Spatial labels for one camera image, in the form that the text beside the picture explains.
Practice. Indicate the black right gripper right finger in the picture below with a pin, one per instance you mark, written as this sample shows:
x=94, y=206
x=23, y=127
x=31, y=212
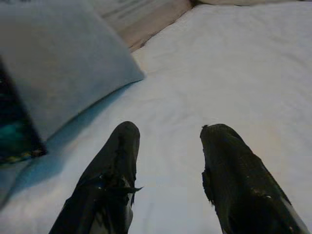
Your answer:
x=239, y=182

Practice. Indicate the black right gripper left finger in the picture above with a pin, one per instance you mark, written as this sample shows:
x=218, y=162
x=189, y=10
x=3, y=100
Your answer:
x=109, y=182

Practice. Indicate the teal book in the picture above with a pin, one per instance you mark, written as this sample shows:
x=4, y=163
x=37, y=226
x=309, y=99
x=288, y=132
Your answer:
x=14, y=122

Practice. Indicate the white mattress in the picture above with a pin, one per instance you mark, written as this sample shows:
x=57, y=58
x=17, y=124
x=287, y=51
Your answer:
x=219, y=73

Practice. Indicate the grey pillow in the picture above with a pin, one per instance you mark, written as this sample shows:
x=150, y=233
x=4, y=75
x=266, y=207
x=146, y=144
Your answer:
x=61, y=61

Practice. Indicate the beige printed cushion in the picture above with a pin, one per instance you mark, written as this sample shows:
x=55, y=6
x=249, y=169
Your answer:
x=141, y=19

